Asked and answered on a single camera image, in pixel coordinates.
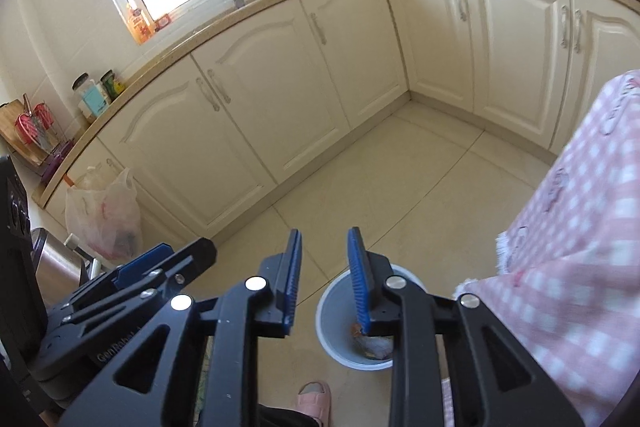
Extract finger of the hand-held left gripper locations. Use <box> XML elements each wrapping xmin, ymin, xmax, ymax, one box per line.
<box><xmin>47</xmin><ymin>237</ymin><xmax>217</xmax><ymax>338</ymax></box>
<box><xmin>72</xmin><ymin>243</ymin><xmax>174</xmax><ymax>305</ymax></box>

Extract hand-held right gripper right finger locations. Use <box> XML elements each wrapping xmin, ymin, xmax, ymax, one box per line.
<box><xmin>348</xmin><ymin>227</ymin><xmax>586</xmax><ymax>427</ymax></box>

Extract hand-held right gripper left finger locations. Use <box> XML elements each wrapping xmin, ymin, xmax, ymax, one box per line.
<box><xmin>60</xmin><ymin>228</ymin><xmax>303</xmax><ymax>427</ymax></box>

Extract blue plastic bin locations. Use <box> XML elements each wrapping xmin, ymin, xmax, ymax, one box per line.
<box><xmin>316</xmin><ymin>263</ymin><xmax>428</xmax><ymax>370</ymax></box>

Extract clear plastic bag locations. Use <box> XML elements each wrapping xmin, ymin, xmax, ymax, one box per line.
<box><xmin>352</xmin><ymin>334</ymin><xmax>394</xmax><ymax>360</ymax></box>

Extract hanging translucent plastic bag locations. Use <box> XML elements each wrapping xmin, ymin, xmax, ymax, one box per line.
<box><xmin>65</xmin><ymin>167</ymin><xmax>143</xmax><ymax>260</ymax></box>

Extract stainless appliance black panel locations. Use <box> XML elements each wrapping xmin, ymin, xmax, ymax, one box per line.
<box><xmin>0</xmin><ymin>154</ymin><xmax>96</xmax><ymax>343</ymax></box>

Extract person's pink slipper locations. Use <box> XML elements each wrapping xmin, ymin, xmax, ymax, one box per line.
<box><xmin>296</xmin><ymin>381</ymin><xmax>333</xmax><ymax>427</ymax></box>

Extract purple rack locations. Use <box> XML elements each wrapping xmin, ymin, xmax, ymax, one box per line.
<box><xmin>39</xmin><ymin>139</ymin><xmax>76</xmax><ymax>186</ymax></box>

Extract teal box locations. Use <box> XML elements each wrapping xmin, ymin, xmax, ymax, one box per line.
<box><xmin>80</xmin><ymin>86</ymin><xmax>108</xmax><ymax>118</ymax></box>

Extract red round utensil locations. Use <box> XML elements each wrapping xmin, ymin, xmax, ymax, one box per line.
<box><xmin>15</xmin><ymin>94</ymin><xmax>41</xmax><ymax>148</ymax></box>
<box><xmin>32</xmin><ymin>102</ymin><xmax>56</xmax><ymax>130</ymax></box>

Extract clear plastic jar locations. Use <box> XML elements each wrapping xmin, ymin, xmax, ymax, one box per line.
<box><xmin>72</xmin><ymin>73</ymin><xmax>108</xmax><ymax>122</ymax></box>

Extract dish rack with red items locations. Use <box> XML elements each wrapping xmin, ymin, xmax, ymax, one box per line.
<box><xmin>0</xmin><ymin>99</ymin><xmax>61</xmax><ymax>168</ymax></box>

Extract pink checked tablecloth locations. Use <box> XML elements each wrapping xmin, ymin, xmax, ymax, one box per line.
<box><xmin>440</xmin><ymin>69</ymin><xmax>640</xmax><ymax>427</ymax></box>

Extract orange detergent bottle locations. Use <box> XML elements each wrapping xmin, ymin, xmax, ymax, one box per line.
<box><xmin>126</xmin><ymin>2</ymin><xmax>153</xmax><ymax>44</ymax></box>

